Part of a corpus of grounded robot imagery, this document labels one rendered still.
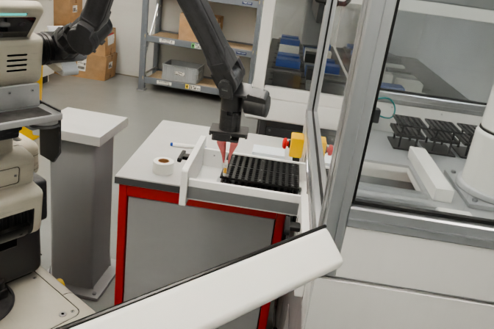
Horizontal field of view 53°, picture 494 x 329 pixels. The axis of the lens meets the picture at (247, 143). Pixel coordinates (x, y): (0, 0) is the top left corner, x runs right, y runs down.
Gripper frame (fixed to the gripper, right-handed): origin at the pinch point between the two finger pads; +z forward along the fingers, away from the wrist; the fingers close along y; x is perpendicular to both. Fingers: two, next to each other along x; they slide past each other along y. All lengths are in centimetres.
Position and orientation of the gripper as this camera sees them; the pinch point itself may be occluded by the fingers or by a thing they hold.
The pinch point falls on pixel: (226, 159)
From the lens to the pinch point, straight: 137.2
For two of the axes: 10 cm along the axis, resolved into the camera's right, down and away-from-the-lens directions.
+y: 9.9, 1.2, -0.3
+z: -1.0, 9.2, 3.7
